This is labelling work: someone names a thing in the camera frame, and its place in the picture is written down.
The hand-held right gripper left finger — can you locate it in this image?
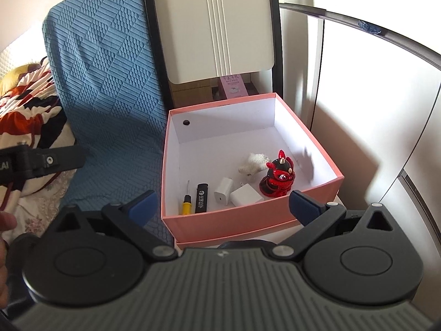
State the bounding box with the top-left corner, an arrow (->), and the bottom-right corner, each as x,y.
55,189 -> 179,262

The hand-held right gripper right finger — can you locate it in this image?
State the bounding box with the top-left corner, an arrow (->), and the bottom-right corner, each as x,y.
271,189 -> 394,260

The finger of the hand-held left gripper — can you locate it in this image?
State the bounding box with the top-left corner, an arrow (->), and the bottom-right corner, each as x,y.
29,145 -> 89,180

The red and black figurine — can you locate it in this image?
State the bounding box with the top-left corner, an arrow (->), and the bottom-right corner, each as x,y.
258,149 -> 294,198

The yellow handled screwdriver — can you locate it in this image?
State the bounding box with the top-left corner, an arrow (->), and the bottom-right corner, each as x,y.
177,180 -> 192,217

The black lighter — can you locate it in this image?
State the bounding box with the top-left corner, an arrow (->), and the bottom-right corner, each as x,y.
194,183 -> 209,214

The white charger plug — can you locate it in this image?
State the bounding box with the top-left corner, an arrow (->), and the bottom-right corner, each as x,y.
229,181 -> 265,209
214,177 -> 235,205

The white fluffy toy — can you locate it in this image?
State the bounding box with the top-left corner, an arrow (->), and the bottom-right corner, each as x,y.
238,152 -> 271,177

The pink cardboard box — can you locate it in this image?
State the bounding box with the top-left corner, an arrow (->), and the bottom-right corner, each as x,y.
160,92 -> 345,242

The person's left hand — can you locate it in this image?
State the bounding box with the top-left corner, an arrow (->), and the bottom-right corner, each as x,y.
0,211 -> 18,307

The beige lace edged quilt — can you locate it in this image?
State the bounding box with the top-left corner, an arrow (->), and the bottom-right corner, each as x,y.
14,170 -> 74,238

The floral printed blanket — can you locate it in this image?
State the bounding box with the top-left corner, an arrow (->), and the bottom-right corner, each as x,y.
0,57 -> 77,214

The blue textured bed sheet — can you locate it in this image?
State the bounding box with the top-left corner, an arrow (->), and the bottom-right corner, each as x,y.
42,0 -> 173,249

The white wardrobe door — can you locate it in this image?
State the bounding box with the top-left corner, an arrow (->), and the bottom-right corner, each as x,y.
308,7 -> 441,269

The brown cardboard box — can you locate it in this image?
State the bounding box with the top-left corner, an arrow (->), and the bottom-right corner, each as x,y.
170,74 -> 258,110

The small pink carton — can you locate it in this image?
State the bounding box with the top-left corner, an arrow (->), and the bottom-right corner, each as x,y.
218,74 -> 249,101

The black curved rail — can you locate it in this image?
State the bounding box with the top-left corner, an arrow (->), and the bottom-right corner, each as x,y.
279,2 -> 441,57

